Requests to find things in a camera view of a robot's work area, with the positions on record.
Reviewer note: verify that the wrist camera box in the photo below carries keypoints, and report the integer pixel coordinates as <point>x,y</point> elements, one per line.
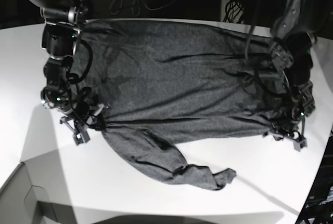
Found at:
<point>81,138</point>
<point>300,143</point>

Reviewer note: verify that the dark grey t-shirt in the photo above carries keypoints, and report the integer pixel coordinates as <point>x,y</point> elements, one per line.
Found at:
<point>165,83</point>

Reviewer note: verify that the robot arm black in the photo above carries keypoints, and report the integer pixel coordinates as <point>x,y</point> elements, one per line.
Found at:
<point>283,80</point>
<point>70,60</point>

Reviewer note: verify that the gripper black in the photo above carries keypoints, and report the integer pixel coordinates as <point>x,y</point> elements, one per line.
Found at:
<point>79,117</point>
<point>288,128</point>

